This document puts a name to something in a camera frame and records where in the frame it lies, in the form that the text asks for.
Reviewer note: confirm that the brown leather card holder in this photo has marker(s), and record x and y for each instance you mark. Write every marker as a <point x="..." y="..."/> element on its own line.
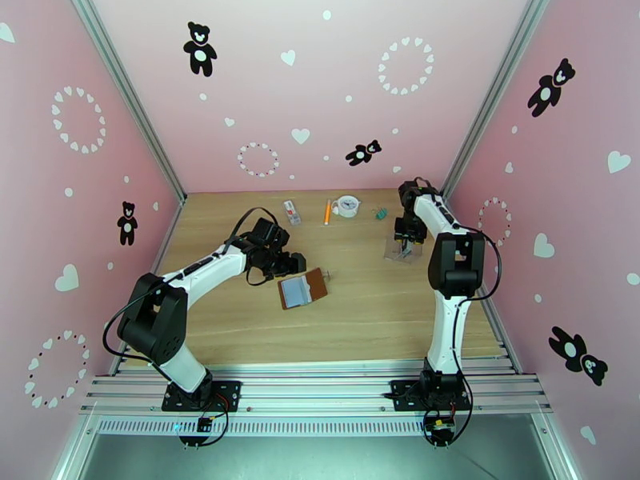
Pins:
<point x="317" y="286"/>

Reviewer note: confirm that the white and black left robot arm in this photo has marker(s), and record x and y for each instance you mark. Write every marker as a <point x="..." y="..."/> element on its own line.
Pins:
<point x="185" y="366"/>

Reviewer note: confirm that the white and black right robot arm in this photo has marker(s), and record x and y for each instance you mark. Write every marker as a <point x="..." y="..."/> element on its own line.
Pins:
<point x="445" y="333"/>

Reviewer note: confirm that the green binder clip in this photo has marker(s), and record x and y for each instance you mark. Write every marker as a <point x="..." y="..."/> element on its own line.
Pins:
<point x="382" y="213"/>

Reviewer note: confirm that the small white red tube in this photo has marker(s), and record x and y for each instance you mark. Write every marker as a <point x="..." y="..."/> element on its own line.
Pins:
<point x="291" y="212"/>

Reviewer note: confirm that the orange pencil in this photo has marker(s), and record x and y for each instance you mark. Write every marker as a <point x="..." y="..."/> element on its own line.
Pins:
<point x="327" y="213"/>

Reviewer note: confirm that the black circuit board yellow connector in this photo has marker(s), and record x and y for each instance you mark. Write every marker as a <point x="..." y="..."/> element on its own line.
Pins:
<point x="440" y="428"/>

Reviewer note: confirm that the perforated metal strip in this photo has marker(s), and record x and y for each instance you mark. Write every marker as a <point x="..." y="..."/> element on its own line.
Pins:
<point x="315" y="426"/>

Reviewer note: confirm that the small black circuit board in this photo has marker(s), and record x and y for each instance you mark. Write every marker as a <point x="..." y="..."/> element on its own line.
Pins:
<point x="205" y="424"/>

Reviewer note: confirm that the aluminium side rail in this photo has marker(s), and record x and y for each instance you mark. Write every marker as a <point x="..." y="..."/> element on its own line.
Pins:
<point x="502" y="343"/>
<point x="171" y="228"/>

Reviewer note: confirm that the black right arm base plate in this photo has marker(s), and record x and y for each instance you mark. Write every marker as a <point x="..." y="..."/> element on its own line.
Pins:
<point x="398" y="393"/>

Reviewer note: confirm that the aluminium rail bed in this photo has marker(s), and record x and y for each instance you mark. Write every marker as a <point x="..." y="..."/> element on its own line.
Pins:
<point x="315" y="388"/>

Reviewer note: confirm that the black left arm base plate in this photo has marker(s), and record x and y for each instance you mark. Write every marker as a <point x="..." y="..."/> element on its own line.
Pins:
<point x="230" y="393"/>

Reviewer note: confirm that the aluminium frame post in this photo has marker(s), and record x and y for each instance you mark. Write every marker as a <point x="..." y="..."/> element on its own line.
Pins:
<point x="125" y="93"/>
<point x="495" y="88"/>

